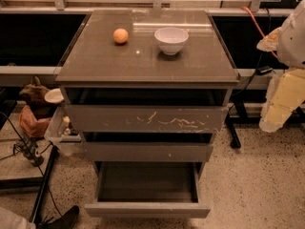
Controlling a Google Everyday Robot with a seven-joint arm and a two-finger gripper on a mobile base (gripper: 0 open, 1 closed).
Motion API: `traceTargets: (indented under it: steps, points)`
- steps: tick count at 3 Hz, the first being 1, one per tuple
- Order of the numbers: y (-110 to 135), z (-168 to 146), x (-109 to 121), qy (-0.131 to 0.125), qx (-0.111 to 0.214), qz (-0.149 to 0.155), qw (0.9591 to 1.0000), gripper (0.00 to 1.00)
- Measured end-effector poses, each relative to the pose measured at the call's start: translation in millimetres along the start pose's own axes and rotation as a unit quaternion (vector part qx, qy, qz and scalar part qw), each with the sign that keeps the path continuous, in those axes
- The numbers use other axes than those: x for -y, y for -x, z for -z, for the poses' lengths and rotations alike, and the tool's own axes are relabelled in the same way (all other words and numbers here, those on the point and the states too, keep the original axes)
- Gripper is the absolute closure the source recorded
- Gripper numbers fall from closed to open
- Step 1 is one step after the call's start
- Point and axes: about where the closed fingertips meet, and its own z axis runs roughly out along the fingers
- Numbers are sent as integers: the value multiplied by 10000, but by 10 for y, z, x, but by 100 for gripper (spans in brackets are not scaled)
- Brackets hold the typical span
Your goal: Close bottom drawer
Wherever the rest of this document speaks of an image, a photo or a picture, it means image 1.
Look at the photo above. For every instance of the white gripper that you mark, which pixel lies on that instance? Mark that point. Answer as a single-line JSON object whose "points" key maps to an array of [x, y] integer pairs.
{"points": [[293, 45]]}

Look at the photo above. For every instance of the grey bottom drawer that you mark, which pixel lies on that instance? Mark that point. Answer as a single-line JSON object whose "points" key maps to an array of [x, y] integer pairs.
{"points": [[148, 190]]}

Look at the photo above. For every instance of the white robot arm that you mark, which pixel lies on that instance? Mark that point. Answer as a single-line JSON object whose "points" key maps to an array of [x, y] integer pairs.
{"points": [[290, 47]]}

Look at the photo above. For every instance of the grey drawer cabinet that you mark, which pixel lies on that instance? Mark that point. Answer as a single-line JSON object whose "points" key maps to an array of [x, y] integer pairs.
{"points": [[99, 71]]}

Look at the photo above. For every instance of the grey middle drawer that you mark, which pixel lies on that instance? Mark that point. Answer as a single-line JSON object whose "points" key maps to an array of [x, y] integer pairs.
{"points": [[154, 147]]}

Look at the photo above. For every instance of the scratched grey top drawer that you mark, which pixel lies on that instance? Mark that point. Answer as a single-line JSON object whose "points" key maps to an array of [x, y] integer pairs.
{"points": [[146, 119]]}

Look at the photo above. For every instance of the black power adapter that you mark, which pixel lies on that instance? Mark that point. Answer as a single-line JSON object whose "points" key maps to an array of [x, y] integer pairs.
{"points": [[263, 70]]}

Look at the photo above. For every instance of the white ceramic bowl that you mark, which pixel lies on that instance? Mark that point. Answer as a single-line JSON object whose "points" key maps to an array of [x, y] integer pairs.
{"points": [[171, 40]]}

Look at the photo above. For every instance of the orange fruit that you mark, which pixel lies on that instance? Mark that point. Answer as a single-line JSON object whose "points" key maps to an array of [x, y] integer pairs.
{"points": [[120, 36]]}

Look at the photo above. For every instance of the clear plastic bin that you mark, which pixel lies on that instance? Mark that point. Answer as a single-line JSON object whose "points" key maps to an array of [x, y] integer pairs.
{"points": [[61, 136]]}

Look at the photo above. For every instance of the small white bowl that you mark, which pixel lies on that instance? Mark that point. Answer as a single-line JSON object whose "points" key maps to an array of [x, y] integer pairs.
{"points": [[54, 96]]}

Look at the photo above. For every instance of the black metal stand leg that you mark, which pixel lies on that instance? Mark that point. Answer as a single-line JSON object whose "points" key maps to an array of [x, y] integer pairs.
{"points": [[43, 186]]}

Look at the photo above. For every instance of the brown plush toy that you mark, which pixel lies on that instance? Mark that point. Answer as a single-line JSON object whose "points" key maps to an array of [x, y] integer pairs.
{"points": [[34, 95]]}

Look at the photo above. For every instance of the orange cloth bag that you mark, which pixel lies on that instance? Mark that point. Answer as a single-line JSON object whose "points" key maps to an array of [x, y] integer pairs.
{"points": [[32, 126]]}

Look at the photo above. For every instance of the black shoe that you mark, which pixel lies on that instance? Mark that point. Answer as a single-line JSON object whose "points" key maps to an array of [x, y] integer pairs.
{"points": [[67, 221]]}

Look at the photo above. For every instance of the metal clamp tool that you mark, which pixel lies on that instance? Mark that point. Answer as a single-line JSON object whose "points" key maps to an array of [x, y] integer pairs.
{"points": [[28, 148]]}

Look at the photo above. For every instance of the black table frame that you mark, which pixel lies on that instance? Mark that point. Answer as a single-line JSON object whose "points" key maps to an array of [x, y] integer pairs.
{"points": [[237, 115]]}

